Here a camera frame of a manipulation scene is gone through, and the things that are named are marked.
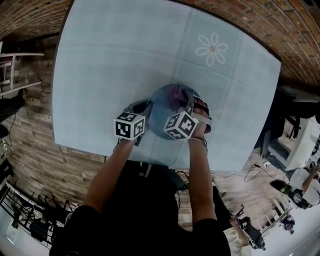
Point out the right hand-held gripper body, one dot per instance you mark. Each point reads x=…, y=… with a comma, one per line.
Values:
x=180, y=126

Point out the black equipment stand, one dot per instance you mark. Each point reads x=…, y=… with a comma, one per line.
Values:
x=251, y=230

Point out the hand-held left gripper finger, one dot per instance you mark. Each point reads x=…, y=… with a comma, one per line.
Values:
x=137, y=106

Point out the person's right hand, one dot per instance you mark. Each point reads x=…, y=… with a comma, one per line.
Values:
x=201, y=111

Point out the purple fluffy cloth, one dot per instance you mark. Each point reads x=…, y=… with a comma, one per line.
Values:
x=177, y=96

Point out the white metal frame table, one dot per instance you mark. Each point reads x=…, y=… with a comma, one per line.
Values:
x=25, y=53

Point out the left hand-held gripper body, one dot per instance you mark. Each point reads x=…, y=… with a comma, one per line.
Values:
x=125, y=128

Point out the person's right forearm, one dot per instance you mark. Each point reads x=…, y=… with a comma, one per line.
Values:
x=201, y=180

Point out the light blue flower tablecloth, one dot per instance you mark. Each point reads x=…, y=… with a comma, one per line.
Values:
x=112, y=62

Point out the person's right leg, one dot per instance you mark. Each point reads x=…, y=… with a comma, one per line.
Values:
x=221, y=205

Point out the person's left forearm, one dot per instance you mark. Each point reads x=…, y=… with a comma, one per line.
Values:
x=110, y=175

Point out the white desk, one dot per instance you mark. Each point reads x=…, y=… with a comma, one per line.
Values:
x=300, y=147

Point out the black office chair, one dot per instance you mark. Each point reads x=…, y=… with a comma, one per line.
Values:
x=297, y=105

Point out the black waist pack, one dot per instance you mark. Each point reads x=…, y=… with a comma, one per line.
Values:
x=178, y=180

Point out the person's black shirt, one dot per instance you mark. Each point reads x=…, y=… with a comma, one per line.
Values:
x=140, y=212

